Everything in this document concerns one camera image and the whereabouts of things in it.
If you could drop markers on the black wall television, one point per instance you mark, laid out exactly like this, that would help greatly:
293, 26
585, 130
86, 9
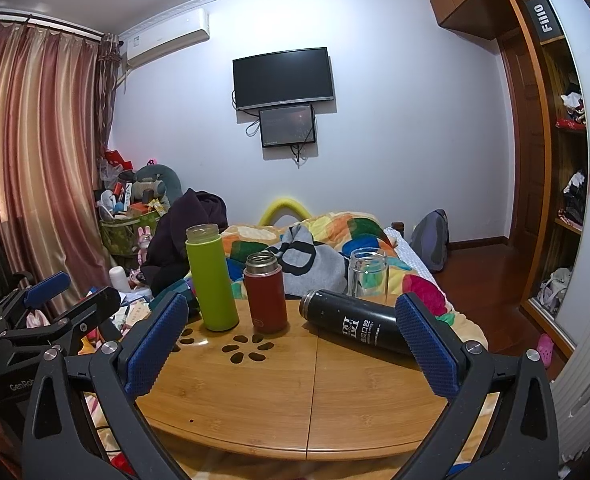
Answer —
282, 77

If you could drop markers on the small black monitor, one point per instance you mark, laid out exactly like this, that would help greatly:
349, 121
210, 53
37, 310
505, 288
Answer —
287, 125

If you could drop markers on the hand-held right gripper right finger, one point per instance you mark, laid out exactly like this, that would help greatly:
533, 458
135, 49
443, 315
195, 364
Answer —
425, 345

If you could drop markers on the dark patterned curtain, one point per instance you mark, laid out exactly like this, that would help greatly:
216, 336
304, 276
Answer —
109, 90

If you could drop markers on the white bag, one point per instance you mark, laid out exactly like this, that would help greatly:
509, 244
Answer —
556, 290

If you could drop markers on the grey plush toy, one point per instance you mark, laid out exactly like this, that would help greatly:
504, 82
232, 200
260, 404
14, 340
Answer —
155, 182

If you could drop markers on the white air conditioner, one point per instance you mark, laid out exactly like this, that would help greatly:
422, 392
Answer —
167, 37

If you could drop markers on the wooden door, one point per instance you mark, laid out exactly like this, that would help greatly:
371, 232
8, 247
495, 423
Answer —
522, 170

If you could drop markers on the red insulated cup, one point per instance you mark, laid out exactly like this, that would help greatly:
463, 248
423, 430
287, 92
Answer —
267, 302

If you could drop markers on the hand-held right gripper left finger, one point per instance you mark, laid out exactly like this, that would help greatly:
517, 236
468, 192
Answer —
155, 342

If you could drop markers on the pink rabbit toy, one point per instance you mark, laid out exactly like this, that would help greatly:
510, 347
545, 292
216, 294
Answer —
145, 245

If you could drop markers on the yellow foam arch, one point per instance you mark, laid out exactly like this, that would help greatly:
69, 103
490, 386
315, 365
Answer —
285, 206

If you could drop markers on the green insulated cup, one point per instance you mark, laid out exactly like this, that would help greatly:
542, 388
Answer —
212, 280

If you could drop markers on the grey backpack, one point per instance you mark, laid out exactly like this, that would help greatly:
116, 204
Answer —
432, 240

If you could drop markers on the pink slipper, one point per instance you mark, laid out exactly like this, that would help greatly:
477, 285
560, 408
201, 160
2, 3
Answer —
545, 350

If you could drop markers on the pink curtain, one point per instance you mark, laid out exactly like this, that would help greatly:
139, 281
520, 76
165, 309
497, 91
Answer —
35, 150

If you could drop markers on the green storage basket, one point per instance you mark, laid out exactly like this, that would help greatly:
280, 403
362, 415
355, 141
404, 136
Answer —
125, 235

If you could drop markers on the black insulated cup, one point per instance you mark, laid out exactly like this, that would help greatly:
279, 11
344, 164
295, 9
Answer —
350, 322

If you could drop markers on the dark purple jacket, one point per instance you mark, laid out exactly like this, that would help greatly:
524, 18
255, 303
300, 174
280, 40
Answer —
185, 232

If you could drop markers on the clear glass cup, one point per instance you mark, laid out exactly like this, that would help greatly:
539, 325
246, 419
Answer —
367, 280

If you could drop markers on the wooden wardrobe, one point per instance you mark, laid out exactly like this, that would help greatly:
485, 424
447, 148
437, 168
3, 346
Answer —
567, 170

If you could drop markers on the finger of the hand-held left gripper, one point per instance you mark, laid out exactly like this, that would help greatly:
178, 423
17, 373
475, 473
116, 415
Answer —
50, 286
95, 306

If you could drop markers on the bamboo folding table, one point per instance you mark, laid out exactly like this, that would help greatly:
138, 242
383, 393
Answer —
275, 400

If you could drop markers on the colourful patterned blanket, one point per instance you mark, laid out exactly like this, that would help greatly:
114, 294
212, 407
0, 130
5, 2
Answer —
370, 227

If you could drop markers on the white plastic bottle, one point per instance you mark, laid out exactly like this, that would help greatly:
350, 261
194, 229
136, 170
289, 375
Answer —
118, 278

